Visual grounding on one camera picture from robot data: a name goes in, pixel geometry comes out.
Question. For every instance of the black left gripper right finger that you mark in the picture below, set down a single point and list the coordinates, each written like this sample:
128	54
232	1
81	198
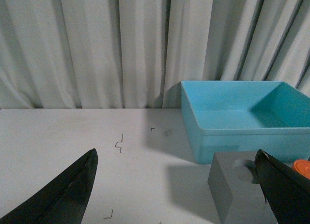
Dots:
286	191

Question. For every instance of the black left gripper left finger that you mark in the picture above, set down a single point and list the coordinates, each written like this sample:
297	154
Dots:
61	201

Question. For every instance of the gray block with round hole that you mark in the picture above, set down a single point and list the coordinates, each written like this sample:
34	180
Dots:
235	189

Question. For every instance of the blue plastic box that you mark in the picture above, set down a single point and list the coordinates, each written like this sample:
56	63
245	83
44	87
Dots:
246	116

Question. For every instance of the orange cylinder part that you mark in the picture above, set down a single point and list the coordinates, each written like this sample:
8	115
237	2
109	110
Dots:
302	167

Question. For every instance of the white curtain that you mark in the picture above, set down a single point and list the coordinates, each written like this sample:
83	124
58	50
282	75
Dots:
135	53

